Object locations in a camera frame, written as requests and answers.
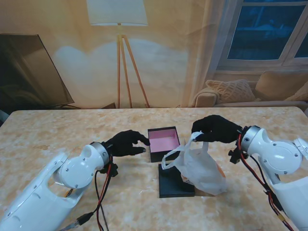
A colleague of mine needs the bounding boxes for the sheer beige curtain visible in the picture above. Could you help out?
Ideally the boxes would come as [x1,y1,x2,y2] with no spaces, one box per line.
[184,0,244,108]

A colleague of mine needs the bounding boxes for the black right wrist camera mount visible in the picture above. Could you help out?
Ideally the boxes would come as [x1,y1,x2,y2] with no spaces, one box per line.
[229,148,248,164]

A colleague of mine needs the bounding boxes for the dark grey chair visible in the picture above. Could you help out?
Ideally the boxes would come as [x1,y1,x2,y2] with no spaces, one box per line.
[0,109,10,127]

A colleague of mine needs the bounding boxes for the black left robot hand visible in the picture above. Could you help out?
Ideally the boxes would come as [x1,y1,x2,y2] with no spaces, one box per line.
[102,129,151,157]

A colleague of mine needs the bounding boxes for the beige sofa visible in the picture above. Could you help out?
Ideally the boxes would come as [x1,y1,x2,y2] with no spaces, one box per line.
[192,72,308,108]

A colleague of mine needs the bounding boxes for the tan plain cushion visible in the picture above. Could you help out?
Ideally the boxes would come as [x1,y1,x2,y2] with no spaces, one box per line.
[285,81,308,102]
[255,71,308,101]

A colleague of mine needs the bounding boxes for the red black arm cables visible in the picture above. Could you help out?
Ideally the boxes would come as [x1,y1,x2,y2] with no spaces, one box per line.
[92,156,115,231]
[237,134,296,231]

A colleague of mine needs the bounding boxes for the knitted beige cushion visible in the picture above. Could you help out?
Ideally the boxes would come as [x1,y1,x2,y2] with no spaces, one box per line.
[205,79,256,103]

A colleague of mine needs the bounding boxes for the red black left arm cables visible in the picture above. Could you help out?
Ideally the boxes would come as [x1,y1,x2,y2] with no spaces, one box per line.
[92,156,115,231]

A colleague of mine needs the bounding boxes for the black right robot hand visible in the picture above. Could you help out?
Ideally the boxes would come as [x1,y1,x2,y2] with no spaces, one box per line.
[191,115,244,144]

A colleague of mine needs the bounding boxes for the white plastic bag orange print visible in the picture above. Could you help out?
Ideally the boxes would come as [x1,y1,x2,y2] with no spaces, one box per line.
[161,131,228,196]

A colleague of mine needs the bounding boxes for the tripod floor lamp white shade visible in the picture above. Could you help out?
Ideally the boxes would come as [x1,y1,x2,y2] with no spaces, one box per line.
[87,0,150,108]

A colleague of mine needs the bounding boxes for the window with white frame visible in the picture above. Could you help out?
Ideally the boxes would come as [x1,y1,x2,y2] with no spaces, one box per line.
[215,0,308,73]

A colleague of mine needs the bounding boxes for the grey usb cable black plug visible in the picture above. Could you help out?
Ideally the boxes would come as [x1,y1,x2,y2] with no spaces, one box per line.
[60,211,94,231]

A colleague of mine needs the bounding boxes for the red black right arm cables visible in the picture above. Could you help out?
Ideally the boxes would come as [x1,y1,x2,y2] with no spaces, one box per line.
[237,134,296,231]

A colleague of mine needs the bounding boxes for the black gift box pink inside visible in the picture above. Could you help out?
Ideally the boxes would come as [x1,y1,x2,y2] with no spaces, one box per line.
[147,126,182,163]

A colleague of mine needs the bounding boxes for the black flat television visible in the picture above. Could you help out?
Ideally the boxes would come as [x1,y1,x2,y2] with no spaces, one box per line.
[0,34,75,109]

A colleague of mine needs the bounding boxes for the black gift box lid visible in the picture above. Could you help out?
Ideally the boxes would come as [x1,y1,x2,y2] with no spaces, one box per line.
[158,163,196,199]

